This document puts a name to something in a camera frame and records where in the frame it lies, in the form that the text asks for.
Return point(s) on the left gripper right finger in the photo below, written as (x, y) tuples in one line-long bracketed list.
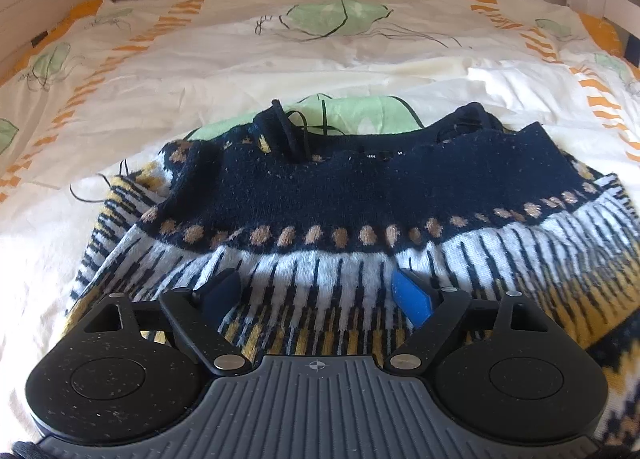
[(436, 315)]

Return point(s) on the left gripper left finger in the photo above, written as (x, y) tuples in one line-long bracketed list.
[(194, 317)]

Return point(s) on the navy yellow patterned knit sweater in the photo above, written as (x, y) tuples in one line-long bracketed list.
[(315, 223)]

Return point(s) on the white leaf-print duvet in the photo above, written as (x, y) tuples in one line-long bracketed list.
[(66, 133)]

